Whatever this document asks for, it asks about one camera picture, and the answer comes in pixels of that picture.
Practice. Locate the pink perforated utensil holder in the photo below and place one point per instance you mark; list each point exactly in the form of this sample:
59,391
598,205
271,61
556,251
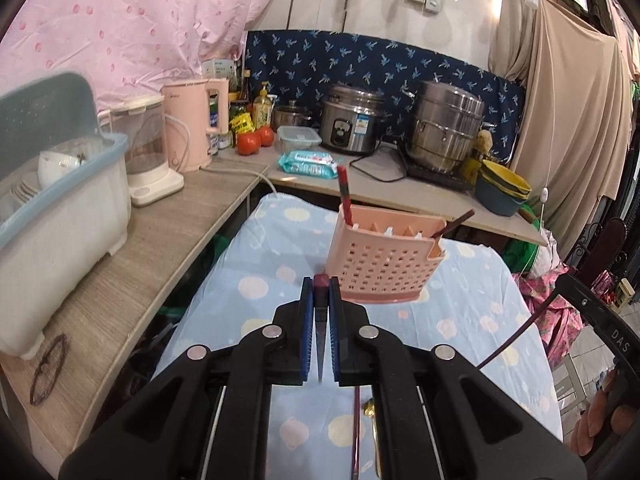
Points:
380,265

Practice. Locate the dark glass bottle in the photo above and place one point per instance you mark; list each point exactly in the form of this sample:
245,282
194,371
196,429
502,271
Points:
245,87

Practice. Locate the blue wet wipes packet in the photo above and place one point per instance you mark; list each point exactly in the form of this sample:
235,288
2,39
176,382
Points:
310,165

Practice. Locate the small steel lidded pot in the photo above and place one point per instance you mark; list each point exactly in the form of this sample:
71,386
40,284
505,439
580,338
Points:
290,116

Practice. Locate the wooden counter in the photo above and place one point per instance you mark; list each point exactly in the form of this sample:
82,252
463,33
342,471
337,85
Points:
150,260

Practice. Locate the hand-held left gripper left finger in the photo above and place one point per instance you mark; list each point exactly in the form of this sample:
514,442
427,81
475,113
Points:
307,340

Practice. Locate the yellow seasoning packet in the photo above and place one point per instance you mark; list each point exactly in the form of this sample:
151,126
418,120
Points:
241,124

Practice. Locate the white bowl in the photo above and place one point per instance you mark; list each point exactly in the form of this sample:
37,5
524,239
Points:
57,165

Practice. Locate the stack of white plates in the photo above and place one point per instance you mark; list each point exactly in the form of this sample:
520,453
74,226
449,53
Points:
25,190

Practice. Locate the clear food container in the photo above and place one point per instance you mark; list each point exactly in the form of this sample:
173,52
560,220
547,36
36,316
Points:
299,137

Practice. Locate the person's right hand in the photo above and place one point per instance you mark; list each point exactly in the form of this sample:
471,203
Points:
600,420

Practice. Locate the pink floral cloth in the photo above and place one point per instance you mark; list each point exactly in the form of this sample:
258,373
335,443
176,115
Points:
555,320

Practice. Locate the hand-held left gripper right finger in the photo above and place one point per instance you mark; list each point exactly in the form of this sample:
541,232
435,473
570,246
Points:
336,340

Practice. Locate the pink electric kettle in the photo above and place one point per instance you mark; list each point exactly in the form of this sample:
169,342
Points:
185,125

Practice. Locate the white glass jug appliance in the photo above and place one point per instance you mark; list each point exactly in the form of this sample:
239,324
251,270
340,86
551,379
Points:
145,150

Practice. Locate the navy leaf print cloth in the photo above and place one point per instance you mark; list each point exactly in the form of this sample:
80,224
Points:
350,60

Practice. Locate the blue planet print tablecloth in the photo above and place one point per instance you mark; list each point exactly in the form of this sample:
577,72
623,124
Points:
280,260

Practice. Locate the maroon chopstick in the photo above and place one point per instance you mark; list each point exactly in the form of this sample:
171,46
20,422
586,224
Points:
321,310
356,435

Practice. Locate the red tomato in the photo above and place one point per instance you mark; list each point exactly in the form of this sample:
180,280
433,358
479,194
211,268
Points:
266,136
248,143

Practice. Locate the dark frame eyeglasses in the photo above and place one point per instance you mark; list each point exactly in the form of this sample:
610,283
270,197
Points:
47,370

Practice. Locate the steel rice cooker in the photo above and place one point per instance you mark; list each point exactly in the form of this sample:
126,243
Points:
352,120

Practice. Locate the red chopstick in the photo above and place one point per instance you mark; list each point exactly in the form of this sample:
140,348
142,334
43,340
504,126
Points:
348,210
342,185

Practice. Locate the yellow loofah sponge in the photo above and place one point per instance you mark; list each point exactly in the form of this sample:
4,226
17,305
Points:
485,141

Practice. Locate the steel steamer pot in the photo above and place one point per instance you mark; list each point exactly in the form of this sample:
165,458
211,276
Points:
445,125

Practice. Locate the black induction cooker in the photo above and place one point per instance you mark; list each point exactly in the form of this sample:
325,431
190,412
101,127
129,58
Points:
435,175

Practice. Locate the stack of blue yellow bowls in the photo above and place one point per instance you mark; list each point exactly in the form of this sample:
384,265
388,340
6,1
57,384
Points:
502,190

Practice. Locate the gold flower spoon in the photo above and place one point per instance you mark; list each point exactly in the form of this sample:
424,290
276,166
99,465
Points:
370,410

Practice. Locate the yellow oil bottle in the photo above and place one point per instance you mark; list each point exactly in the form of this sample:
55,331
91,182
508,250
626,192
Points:
262,110

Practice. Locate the green plastic basin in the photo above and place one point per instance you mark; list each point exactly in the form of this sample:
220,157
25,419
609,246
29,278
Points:
525,250

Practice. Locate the pink dotted curtain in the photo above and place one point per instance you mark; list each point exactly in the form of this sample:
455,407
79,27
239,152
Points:
125,20

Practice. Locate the beige curtain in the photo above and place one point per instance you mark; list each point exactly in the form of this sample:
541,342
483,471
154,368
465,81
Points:
565,110

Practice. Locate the white dish rack blue lid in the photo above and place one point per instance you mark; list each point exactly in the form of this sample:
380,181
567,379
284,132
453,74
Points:
65,240

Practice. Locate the white green box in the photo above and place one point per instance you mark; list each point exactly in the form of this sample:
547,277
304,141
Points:
217,69

